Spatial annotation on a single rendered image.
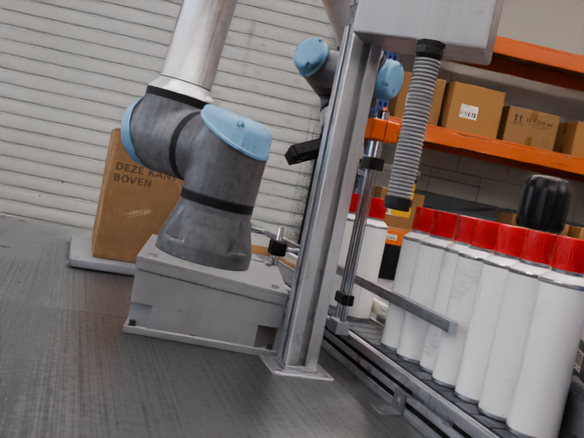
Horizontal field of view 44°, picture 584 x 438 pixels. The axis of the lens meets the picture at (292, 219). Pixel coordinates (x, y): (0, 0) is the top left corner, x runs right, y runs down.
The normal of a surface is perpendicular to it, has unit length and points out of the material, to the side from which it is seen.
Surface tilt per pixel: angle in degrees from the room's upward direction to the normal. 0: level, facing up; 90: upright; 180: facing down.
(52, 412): 0
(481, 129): 91
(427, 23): 90
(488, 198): 90
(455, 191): 90
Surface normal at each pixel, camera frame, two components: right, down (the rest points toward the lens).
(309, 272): 0.28, 0.11
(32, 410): 0.20, -0.98
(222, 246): 0.46, -0.11
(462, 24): -0.31, -0.01
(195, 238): -0.02, -0.23
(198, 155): -0.60, -0.06
